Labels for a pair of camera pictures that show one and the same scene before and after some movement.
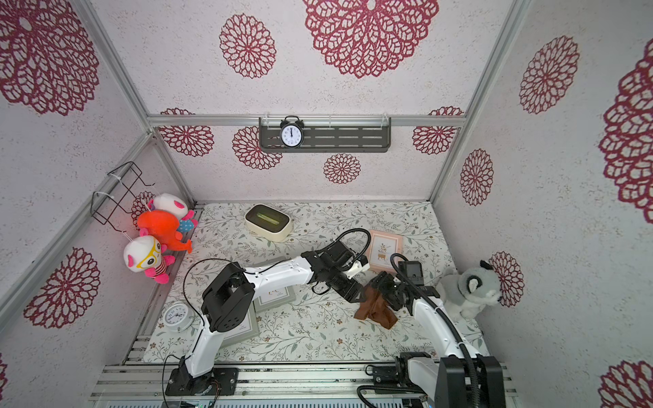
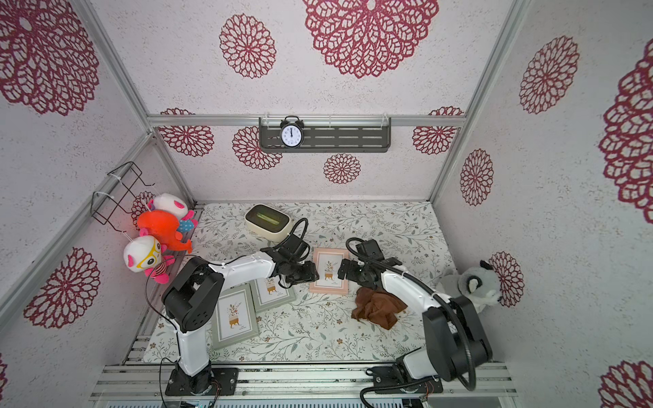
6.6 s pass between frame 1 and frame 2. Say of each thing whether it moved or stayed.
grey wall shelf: stayed
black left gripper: moved
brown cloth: stayed
